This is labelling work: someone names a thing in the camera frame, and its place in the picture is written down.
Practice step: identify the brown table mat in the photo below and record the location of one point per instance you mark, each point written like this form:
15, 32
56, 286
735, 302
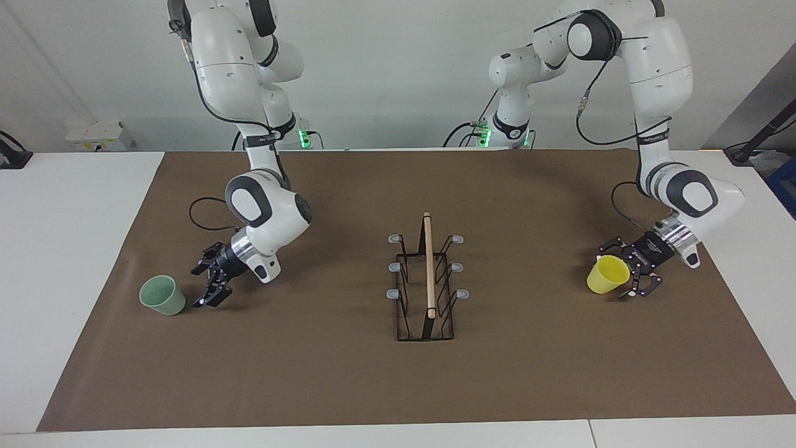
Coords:
311, 373

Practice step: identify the blue box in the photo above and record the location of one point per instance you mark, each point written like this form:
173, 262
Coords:
785, 186

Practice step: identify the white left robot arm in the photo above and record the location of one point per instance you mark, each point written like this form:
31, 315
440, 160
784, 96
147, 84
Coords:
659, 62

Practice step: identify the black pole stand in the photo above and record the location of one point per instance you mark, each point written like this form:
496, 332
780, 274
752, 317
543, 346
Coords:
762, 130

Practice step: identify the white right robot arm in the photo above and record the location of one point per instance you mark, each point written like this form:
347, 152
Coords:
224, 62

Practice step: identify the yellow plastic cup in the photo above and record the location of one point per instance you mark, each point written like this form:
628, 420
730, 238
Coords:
606, 277

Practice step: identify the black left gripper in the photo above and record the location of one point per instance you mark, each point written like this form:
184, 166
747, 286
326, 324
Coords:
653, 252

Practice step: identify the white power strip box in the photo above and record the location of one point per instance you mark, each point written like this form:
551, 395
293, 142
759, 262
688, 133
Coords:
99, 137

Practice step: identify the pale green plastic cup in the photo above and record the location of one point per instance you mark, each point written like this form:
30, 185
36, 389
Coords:
165, 302

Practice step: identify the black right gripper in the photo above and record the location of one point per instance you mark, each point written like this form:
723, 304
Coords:
229, 261

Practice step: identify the black clamp stand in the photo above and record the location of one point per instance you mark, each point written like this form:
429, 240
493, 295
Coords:
12, 155

